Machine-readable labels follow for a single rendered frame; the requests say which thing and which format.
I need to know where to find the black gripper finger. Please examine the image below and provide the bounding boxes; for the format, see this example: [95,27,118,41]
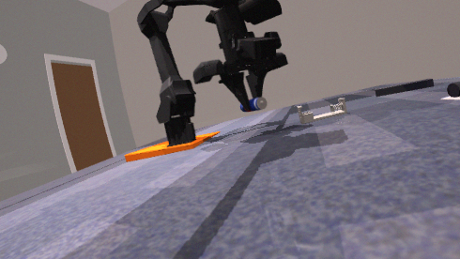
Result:
[218,72,251,111]
[246,68,271,99]

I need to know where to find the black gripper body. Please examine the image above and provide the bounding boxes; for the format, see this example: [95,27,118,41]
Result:
[193,28,288,84]

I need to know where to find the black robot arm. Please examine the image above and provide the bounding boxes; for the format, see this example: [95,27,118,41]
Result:
[137,0,282,147]

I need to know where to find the blue and red battery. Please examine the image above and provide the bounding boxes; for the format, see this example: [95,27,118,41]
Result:
[240,98,267,112]

